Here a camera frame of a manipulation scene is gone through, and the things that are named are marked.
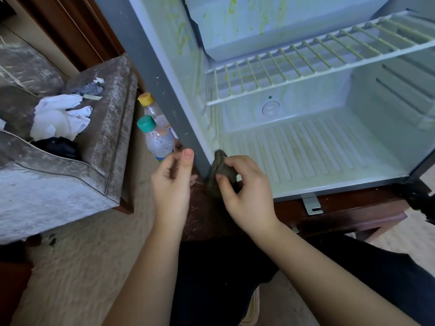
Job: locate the person's dark trousers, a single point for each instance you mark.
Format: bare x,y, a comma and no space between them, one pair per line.
217,281

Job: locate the dark red wooden stand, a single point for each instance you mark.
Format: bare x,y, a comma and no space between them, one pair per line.
326,210

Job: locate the black garment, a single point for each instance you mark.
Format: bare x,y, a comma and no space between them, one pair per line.
56,147

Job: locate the grey velvet cushion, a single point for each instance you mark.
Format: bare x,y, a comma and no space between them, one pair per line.
27,68

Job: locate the person's right hand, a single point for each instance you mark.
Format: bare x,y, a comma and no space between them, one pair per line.
251,197

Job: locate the green cap water bottle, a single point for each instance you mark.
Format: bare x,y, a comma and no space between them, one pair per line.
155,139

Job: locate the grey garment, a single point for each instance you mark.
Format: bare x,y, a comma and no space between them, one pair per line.
90,88

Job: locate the grey velvet sofa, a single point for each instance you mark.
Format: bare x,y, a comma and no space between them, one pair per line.
41,173

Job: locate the grey mini fridge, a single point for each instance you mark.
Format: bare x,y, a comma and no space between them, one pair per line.
156,84

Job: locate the dark grey cloth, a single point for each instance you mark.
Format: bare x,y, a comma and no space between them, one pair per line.
219,169

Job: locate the paper slip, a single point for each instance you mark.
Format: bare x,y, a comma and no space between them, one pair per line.
92,97

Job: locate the person's left forearm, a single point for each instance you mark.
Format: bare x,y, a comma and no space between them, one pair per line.
146,281

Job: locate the large white garment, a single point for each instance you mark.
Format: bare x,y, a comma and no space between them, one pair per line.
58,122

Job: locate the person's right forearm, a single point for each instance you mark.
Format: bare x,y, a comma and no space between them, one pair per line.
333,281

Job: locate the person's left hand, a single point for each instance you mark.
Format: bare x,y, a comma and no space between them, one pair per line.
173,190

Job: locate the person's left foot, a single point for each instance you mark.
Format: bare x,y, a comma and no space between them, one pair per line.
252,307

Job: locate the small white garment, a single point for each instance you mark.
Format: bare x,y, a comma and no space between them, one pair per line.
58,102

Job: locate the orange soda bottle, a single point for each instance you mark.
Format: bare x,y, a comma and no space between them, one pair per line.
153,110

